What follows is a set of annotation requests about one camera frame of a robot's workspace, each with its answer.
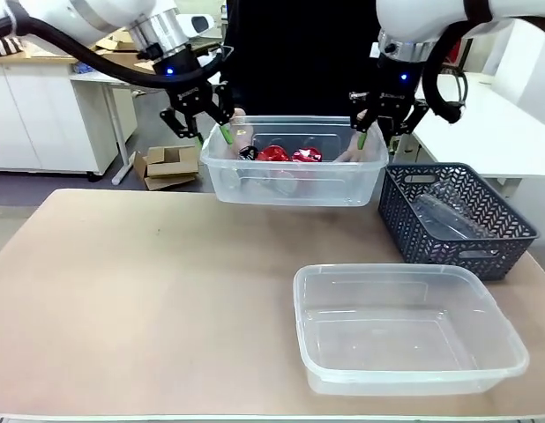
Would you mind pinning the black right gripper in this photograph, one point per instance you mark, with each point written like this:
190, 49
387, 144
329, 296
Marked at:
393, 94

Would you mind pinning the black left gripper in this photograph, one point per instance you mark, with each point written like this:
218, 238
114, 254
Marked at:
184, 83

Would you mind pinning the clear plastic bin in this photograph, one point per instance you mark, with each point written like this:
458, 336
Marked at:
409, 326
334, 185

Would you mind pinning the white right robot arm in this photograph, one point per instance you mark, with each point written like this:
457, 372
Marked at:
431, 17

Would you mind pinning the small black waste piece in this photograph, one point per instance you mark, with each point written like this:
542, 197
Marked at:
247, 153

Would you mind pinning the dark grey woven plastic basket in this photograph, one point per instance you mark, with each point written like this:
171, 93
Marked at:
396, 207

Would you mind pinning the person's left hand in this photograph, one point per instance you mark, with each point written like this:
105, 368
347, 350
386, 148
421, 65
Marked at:
354, 152

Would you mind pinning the person's right hand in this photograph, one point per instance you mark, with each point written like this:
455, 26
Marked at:
242, 138

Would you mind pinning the cardboard box on floor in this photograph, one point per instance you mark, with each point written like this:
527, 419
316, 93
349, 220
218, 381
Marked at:
166, 167

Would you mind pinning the white table with metal legs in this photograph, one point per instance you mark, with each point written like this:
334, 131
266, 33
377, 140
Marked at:
118, 88

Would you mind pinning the person in black sweater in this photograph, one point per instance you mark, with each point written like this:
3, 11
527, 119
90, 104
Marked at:
299, 66

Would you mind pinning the crushed clear plastic cup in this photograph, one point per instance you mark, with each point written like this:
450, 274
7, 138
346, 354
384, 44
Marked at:
283, 183

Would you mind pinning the open cardboard box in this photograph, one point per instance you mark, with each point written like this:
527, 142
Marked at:
118, 46

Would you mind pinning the white side table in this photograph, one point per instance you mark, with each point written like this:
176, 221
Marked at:
497, 114

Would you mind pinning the clear plastic bottle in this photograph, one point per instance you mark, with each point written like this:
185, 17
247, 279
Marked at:
453, 218

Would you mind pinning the blue packet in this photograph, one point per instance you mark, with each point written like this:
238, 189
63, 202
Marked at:
80, 68

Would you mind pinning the white cabinet with wooden top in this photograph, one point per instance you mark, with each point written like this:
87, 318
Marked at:
25, 114

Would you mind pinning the black white striped bag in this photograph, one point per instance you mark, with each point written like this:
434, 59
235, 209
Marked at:
5, 46

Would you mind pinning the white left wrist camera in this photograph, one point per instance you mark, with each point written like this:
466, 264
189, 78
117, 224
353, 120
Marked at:
199, 24

